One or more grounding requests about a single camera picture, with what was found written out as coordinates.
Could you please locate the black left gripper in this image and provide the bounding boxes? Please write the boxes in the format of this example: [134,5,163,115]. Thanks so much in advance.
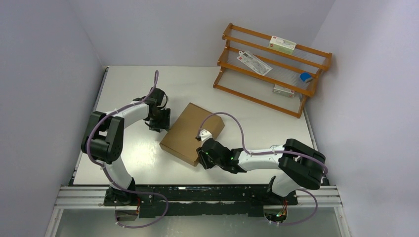
[149,108,171,133]

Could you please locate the brown cardboard box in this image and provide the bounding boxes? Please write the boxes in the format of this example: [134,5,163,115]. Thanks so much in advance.
[160,103,225,166]

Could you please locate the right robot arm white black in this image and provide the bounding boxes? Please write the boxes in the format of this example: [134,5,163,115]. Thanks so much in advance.
[196,138,326,204]

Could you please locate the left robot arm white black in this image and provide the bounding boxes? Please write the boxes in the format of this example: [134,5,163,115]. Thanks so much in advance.
[81,88,170,205]

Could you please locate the small white box lower shelf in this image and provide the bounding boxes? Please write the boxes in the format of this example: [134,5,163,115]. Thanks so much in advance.
[273,84,294,98]

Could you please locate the green white small box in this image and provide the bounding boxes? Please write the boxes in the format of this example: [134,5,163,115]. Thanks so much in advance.
[268,36,297,55]

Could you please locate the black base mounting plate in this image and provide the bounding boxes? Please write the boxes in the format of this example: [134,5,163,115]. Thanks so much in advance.
[103,184,298,218]

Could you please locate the clear plastic packaged item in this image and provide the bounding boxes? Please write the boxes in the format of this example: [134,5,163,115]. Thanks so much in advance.
[237,50,272,76]

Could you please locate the orange wooden shelf rack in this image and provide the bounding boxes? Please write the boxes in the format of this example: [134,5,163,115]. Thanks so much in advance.
[213,23,333,118]

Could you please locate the blue white eraser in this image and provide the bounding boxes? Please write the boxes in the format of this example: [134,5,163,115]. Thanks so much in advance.
[300,72,314,83]

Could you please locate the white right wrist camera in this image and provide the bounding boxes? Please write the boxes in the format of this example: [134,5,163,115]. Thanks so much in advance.
[195,129,212,143]

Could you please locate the aluminium frame rails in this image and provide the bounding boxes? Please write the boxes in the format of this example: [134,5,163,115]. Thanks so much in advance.
[45,186,352,237]

